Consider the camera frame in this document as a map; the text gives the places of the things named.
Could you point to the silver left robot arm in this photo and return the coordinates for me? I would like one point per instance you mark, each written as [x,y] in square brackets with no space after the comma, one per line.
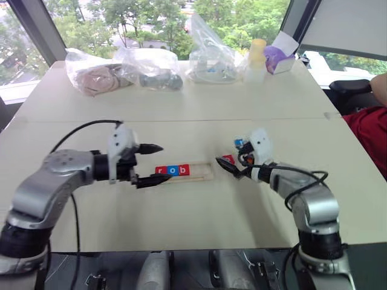
[60,176]

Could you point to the blue letter block o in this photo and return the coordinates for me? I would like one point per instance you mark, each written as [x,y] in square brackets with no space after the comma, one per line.
[172,170]

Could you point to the grey rounded shape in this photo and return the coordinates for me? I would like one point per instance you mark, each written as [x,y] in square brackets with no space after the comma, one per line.
[155,270]

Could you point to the grey window blind panel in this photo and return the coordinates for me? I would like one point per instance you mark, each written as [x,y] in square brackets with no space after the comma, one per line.
[341,24]

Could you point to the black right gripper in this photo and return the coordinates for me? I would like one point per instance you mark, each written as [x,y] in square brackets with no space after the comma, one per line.
[245,155]

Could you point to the white bottle with yellow cap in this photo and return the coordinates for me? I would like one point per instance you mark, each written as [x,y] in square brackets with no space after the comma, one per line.
[255,60]

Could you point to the purple and white carton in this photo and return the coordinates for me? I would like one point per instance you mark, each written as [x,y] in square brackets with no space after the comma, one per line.
[279,59]

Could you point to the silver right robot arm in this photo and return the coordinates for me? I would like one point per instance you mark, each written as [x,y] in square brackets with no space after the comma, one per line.
[317,205]

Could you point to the person in red shirt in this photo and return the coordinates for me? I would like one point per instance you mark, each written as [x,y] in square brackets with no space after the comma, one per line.
[370,136]

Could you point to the red letter block b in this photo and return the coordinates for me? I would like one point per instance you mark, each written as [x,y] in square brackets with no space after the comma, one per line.
[183,169]

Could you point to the clear bag with small items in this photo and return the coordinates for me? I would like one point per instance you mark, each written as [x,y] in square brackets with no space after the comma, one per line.
[211,66]

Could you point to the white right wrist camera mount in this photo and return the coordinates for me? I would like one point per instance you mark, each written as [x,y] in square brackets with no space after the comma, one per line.
[262,145]

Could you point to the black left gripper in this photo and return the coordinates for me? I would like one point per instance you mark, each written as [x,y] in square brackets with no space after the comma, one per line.
[125,170]

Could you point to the person's bare forearm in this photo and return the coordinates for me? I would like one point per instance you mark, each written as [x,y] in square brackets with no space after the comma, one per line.
[380,89]

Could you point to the long wooden tray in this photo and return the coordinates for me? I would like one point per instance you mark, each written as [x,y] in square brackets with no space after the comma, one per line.
[199,173]

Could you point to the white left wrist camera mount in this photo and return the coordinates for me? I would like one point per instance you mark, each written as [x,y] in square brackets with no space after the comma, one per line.
[119,142]

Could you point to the clear bag with grey object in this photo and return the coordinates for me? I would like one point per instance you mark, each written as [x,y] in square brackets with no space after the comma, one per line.
[160,80]

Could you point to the dark window frame post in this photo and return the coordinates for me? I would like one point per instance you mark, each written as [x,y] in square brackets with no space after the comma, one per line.
[36,27]
[297,15]

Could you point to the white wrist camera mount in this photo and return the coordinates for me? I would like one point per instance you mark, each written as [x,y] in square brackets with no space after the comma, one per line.
[119,142]
[262,145]

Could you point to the clear bag with beige cloth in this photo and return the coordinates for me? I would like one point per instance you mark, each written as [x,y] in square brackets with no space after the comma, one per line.
[93,78]

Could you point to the black office chair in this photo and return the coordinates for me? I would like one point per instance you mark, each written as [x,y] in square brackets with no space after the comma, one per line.
[350,93]

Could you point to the red letter block r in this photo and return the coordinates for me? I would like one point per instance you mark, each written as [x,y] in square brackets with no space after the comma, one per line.
[159,170]

